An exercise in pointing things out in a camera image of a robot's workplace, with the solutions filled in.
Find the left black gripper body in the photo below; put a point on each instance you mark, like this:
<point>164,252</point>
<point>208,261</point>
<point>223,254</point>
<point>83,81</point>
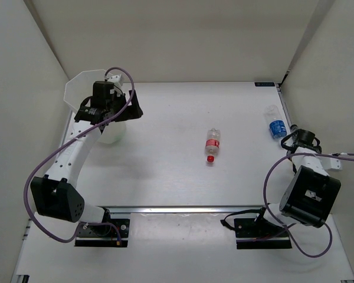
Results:
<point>118,102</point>

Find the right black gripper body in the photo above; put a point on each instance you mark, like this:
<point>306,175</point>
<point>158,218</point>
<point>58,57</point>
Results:
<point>318,148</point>

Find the clear bottle blue label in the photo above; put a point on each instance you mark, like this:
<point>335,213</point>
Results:
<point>275,122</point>

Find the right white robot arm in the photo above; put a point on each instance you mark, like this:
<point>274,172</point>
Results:
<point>311,194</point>

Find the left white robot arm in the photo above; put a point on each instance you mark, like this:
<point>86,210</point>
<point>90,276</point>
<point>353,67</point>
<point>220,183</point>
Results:
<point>55,194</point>

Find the white translucent octagonal bin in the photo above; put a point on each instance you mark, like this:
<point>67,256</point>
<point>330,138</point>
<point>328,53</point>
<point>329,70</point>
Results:
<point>81,87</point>

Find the clear bottle black label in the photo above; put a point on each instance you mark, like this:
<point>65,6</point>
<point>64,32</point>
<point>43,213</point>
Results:
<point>293,127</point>

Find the clear bottle red label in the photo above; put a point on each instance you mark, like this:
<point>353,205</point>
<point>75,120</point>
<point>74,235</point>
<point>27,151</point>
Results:
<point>212,144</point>

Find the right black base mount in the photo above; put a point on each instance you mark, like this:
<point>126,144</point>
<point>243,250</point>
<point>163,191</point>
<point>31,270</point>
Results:
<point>252,231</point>

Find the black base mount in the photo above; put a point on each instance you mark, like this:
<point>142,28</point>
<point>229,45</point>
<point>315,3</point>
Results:
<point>115,235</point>
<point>252,231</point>

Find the aluminium rail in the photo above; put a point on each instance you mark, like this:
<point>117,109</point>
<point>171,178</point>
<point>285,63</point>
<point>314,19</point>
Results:
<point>177,209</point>

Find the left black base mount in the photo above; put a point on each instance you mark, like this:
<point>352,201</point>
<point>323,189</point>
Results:
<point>115,235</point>

